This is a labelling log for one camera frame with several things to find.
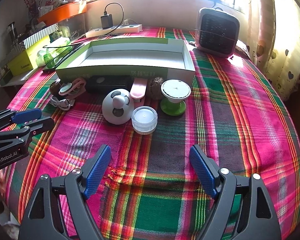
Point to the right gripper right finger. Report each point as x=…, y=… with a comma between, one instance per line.
x=257, y=218

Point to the green white cardboard tray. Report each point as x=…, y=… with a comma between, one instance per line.
x=141, y=57

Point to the yellow box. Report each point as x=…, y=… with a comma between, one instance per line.
x=26, y=60

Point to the black rectangular remote device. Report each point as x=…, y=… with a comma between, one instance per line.
x=105, y=84

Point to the heart pattern curtain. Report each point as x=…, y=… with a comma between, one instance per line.
x=277, y=43

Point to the plaid bed cloth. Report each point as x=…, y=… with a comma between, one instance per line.
x=150, y=190

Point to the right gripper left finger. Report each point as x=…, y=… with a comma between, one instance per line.
x=43, y=218

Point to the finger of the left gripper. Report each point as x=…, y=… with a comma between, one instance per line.
x=18, y=138
x=9, y=117

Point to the pink clip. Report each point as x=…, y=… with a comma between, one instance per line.
x=138, y=90

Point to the white panda dome toy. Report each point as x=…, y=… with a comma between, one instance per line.
x=118, y=106

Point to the brown walnut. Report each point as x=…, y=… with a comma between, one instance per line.
x=153, y=90
x=55, y=87

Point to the clear round candle jar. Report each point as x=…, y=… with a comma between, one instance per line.
x=144, y=120

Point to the orange tray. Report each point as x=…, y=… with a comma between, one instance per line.
x=63, y=12

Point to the pink black portable heater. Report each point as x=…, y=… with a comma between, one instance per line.
x=216, y=32

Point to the black charger adapter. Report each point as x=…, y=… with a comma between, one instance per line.
x=106, y=20

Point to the green tissue pack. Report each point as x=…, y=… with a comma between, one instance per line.
x=52, y=50

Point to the black smartphone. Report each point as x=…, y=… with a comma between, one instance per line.
x=60, y=58

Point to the striped white box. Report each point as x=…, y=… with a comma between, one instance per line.
x=31, y=40

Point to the pink case mint insert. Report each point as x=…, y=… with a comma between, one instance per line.
x=73, y=89

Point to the white power strip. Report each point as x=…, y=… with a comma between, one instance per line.
x=132, y=28

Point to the white plug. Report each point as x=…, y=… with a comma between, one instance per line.
x=128, y=22

